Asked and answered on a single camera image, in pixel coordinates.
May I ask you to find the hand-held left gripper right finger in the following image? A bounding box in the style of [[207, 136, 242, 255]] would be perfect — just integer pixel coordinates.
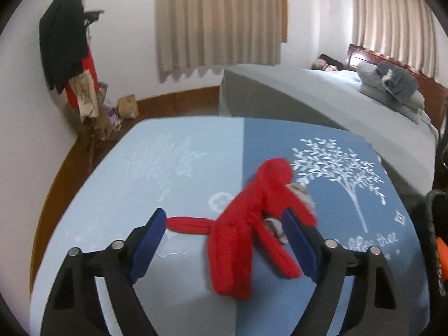
[[282, 207, 403, 336]]

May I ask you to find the dark grey clothing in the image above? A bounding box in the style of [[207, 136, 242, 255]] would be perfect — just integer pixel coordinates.
[[376, 61, 419, 99]]

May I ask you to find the hanging black coat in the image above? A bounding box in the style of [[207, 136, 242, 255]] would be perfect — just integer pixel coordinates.
[[38, 0, 91, 93]]

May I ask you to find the black round bin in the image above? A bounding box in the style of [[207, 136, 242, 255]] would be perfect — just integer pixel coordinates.
[[424, 188, 448, 324]]

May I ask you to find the hanging red garment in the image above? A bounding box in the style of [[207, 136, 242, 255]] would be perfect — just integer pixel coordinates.
[[65, 47, 99, 111]]

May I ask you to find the bed with grey sheet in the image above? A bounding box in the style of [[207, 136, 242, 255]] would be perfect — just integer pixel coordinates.
[[219, 64, 440, 198]]

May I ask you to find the brown paper bag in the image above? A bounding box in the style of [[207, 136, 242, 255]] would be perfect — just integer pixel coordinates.
[[117, 94, 140, 120]]

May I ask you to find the narrow beige curtain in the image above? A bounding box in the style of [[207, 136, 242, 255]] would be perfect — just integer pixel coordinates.
[[352, 0, 440, 80]]

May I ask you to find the wooden window frame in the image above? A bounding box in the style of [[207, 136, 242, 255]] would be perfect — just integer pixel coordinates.
[[278, 0, 289, 43]]

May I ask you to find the wide beige curtain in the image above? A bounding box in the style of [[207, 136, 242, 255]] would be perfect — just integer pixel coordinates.
[[154, 0, 284, 84]]

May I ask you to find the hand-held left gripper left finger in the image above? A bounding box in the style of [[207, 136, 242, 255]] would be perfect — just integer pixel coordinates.
[[39, 207, 167, 336]]

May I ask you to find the blue tree print mat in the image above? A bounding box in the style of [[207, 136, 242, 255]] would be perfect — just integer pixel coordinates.
[[30, 115, 432, 336]]

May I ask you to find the red knit cloth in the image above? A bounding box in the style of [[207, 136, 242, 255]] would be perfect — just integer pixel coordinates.
[[166, 158, 318, 302]]

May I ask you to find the dark bundle on bed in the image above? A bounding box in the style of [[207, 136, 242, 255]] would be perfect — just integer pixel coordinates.
[[311, 54, 345, 73]]

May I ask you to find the orange knit cloth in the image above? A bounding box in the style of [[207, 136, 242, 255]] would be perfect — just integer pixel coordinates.
[[436, 236, 448, 281]]

